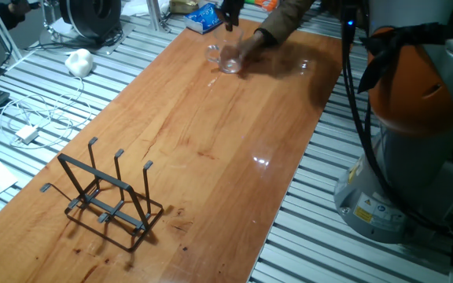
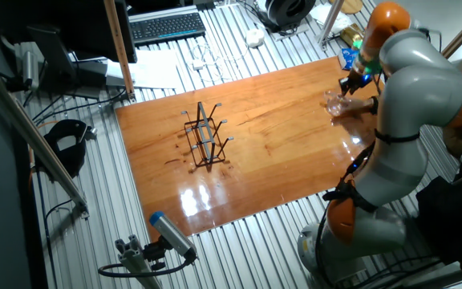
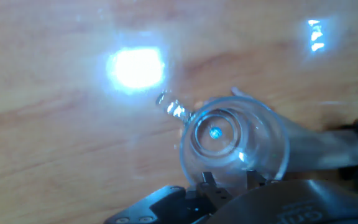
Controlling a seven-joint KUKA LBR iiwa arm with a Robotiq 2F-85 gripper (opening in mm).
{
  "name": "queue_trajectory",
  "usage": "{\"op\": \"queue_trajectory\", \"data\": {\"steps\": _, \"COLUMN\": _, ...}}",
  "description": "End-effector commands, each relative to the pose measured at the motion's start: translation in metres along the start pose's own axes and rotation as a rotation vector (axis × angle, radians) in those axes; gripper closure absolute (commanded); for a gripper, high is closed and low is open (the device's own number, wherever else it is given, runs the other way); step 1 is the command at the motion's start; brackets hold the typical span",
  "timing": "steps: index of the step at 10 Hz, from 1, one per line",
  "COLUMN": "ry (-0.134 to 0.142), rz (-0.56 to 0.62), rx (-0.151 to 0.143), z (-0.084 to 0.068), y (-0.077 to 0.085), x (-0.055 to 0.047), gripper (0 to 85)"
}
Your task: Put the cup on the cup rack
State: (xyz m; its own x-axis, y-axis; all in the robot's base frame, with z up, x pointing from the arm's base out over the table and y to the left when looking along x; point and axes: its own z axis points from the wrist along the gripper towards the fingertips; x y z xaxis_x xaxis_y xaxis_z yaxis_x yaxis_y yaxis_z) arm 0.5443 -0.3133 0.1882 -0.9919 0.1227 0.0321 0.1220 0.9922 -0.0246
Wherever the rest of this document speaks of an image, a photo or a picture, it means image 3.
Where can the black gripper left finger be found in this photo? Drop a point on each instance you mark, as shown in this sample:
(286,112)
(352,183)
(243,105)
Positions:
(213,193)

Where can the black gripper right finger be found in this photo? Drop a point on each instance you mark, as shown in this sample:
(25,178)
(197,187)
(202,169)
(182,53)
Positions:
(253,179)

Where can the glossy wooden board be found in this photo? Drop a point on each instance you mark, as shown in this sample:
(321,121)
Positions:
(42,140)

